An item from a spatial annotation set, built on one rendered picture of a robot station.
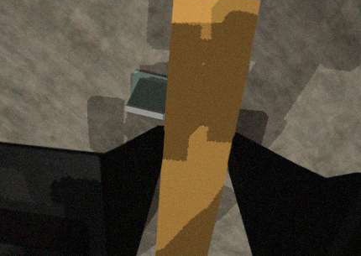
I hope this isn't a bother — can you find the tan wooden bar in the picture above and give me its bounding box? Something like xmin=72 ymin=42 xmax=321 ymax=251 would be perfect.
xmin=155 ymin=0 xmax=260 ymax=256

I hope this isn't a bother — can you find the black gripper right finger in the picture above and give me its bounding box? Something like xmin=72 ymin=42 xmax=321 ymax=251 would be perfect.
xmin=228 ymin=133 xmax=361 ymax=256

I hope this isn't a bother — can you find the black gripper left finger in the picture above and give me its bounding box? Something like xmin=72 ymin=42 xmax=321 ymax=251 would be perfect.
xmin=0 ymin=125 xmax=165 ymax=256

